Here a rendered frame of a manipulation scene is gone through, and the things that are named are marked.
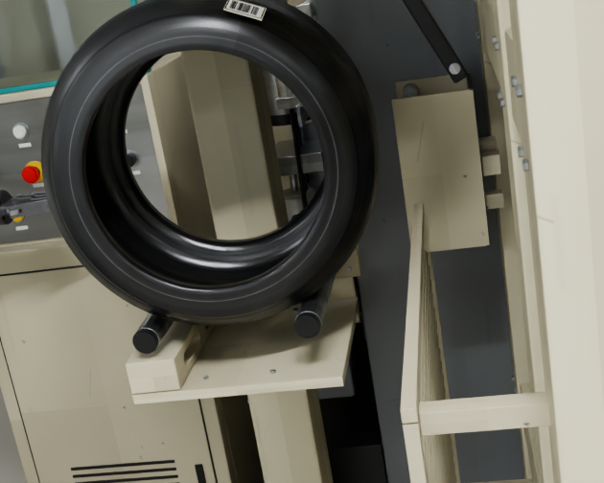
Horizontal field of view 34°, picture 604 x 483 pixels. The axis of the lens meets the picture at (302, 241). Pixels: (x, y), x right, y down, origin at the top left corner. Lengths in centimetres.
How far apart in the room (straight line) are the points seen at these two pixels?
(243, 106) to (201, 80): 9
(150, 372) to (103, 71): 51
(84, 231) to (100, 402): 97
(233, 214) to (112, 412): 78
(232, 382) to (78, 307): 83
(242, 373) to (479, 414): 69
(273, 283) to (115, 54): 44
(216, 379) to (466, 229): 54
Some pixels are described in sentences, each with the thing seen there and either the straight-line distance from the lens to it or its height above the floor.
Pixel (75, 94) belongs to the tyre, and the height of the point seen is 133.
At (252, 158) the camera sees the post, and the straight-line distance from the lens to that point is 191.
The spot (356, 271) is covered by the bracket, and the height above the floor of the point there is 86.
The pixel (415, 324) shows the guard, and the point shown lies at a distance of 130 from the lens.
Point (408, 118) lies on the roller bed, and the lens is 179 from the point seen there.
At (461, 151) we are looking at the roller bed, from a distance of 181.
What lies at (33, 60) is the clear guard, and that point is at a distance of 234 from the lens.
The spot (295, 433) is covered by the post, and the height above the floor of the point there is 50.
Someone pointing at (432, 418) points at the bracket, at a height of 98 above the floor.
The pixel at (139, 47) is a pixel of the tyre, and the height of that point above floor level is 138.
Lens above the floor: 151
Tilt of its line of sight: 17 degrees down
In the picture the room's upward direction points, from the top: 10 degrees counter-clockwise
